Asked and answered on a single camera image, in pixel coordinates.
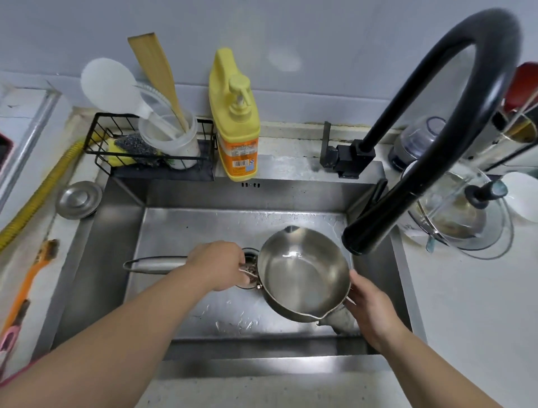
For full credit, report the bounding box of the clear blender jar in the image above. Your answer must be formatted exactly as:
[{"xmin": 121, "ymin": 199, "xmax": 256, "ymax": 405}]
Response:
[{"xmin": 387, "ymin": 115, "xmax": 447, "ymax": 171}]

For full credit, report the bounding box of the glass lid with black knob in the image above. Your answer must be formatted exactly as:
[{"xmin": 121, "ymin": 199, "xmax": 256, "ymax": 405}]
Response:
[{"xmin": 400, "ymin": 161, "xmax": 514, "ymax": 260}]

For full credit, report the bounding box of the yellow sponge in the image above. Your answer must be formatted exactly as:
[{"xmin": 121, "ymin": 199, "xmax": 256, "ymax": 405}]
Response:
[{"xmin": 101, "ymin": 137, "xmax": 138, "ymax": 167}]

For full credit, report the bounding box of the white rice paddle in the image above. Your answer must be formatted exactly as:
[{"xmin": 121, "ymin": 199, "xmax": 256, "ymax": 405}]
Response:
[{"xmin": 80, "ymin": 57, "xmax": 179, "ymax": 143}]

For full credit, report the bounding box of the steel wool scrubber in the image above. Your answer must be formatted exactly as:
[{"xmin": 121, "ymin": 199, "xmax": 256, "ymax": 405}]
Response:
[{"xmin": 114, "ymin": 133, "xmax": 170, "ymax": 159}]

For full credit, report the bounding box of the person's right hand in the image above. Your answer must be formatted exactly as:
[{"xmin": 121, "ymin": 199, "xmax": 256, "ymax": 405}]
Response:
[{"xmin": 344, "ymin": 268, "xmax": 405, "ymax": 353}]

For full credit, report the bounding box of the yellow dish soap bottle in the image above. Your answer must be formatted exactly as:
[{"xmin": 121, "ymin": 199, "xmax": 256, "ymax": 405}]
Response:
[{"xmin": 208, "ymin": 47, "xmax": 261, "ymax": 182}]

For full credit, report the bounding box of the stainless steel saucepan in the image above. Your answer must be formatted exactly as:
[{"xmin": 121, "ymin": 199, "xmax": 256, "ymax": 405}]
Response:
[{"xmin": 123, "ymin": 225, "xmax": 352, "ymax": 324}]

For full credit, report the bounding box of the grey dishcloth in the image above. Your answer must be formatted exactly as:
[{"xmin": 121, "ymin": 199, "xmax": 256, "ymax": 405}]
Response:
[{"xmin": 316, "ymin": 303, "xmax": 363, "ymax": 337}]

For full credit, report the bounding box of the steel utensil holder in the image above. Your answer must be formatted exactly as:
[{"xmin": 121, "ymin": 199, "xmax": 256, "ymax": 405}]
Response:
[{"xmin": 462, "ymin": 107, "xmax": 538, "ymax": 172}]

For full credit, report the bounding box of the black arched faucet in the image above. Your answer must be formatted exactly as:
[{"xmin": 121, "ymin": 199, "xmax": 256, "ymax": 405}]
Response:
[{"xmin": 319, "ymin": 8, "xmax": 522, "ymax": 256}]

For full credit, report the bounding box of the person's right forearm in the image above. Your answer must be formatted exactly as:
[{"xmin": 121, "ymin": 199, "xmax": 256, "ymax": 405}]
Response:
[{"xmin": 373, "ymin": 325, "xmax": 503, "ymax": 408}]

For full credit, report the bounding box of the white bowl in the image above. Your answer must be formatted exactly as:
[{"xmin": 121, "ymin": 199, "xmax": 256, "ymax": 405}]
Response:
[{"xmin": 499, "ymin": 171, "xmax": 538, "ymax": 224}]

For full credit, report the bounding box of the person's left forearm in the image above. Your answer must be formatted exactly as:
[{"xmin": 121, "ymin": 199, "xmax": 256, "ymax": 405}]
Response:
[{"xmin": 0, "ymin": 264, "xmax": 216, "ymax": 408}]

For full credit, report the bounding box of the stainless steel sink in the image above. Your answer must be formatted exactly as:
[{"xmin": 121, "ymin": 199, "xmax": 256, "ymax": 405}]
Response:
[{"xmin": 33, "ymin": 161, "xmax": 428, "ymax": 371}]

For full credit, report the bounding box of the red ladle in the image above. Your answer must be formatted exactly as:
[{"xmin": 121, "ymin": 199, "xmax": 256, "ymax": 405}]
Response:
[{"xmin": 502, "ymin": 62, "xmax": 538, "ymax": 115}]

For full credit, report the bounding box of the white plastic utensil cup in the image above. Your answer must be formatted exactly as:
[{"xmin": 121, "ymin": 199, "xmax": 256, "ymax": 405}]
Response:
[{"xmin": 138, "ymin": 110, "xmax": 201, "ymax": 170}]

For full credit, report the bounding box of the yellow gas hose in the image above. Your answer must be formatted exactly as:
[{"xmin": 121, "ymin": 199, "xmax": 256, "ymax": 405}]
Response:
[{"xmin": 0, "ymin": 140, "xmax": 85, "ymax": 253}]

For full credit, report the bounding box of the pink handled tool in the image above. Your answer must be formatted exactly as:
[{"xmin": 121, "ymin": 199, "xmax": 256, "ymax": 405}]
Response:
[{"xmin": 0, "ymin": 324, "xmax": 22, "ymax": 380}]

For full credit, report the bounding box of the orange handled brush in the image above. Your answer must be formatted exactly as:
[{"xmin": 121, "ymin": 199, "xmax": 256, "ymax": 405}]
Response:
[{"xmin": 0, "ymin": 238, "xmax": 60, "ymax": 338}]

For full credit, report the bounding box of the person's left hand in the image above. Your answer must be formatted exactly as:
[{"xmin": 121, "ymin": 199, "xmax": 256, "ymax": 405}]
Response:
[{"xmin": 184, "ymin": 241, "xmax": 248, "ymax": 293}]

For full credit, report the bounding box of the steel stove top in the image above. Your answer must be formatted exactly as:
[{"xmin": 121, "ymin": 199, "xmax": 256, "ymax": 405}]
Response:
[{"xmin": 0, "ymin": 87, "xmax": 63, "ymax": 212}]

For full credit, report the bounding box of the sink drain strainer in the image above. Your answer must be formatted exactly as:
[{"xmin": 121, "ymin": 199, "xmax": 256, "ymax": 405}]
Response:
[{"xmin": 235, "ymin": 247, "xmax": 264, "ymax": 291}]

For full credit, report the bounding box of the round steel sink plug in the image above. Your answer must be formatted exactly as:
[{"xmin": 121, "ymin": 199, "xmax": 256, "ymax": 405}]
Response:
[{"xmin": 55, "ymin": 180, "xmax": 104, "ymax": 219}]

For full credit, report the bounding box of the wooden spatula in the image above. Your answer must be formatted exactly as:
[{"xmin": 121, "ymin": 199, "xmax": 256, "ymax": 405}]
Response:
[{"xmin": 127, "ymin": 32, "xmax": 191, "ymax": 133}]

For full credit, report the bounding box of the black wire sink rack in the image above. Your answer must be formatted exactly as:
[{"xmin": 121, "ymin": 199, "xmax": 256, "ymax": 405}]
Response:
[{"xmin": 82, "ymin": 112, "xmax": 217, "ymax": 182}]

